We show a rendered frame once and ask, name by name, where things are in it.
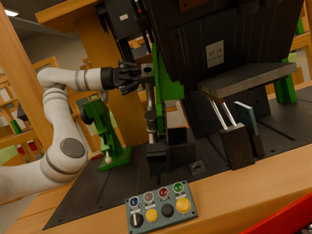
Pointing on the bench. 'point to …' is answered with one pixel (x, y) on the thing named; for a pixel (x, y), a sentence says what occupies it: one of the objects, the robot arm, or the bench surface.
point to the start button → (183, 205)
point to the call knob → (135, 220)
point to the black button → (167, 210)
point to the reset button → (151, 215)
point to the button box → (175, 218)
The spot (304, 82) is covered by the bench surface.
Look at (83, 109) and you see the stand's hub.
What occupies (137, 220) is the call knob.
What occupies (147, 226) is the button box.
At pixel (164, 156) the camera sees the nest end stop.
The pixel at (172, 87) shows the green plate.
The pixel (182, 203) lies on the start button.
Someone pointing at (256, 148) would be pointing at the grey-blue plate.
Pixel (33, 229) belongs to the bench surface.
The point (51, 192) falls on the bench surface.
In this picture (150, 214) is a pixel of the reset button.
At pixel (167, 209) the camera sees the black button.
